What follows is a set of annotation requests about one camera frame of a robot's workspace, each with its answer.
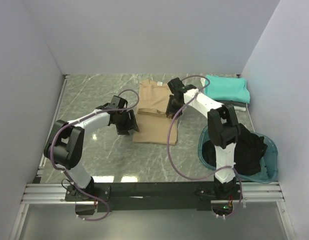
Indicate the beige t-shirt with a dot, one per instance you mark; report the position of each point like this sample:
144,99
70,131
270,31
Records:
151,116

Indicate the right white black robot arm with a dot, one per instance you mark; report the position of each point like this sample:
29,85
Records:
222,124

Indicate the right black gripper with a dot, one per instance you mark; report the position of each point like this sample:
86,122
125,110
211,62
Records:
172,107

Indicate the folded teal t-shirt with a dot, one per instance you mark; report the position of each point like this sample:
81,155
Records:
227,89

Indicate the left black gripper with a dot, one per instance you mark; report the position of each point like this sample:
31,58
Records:
129,121

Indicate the teal plastic basket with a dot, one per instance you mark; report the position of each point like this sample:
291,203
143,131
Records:
269,168

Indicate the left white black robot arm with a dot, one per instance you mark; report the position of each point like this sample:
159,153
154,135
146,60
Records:
64,146

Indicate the folded white t-shirt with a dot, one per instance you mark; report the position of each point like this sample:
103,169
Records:
236,107

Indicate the black clothes in basket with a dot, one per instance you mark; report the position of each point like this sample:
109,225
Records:
249,150

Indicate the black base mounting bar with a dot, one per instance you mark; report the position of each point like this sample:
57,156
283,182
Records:
137,196

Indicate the folded dark grey t-shirt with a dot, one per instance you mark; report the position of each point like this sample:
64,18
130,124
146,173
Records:
240,103

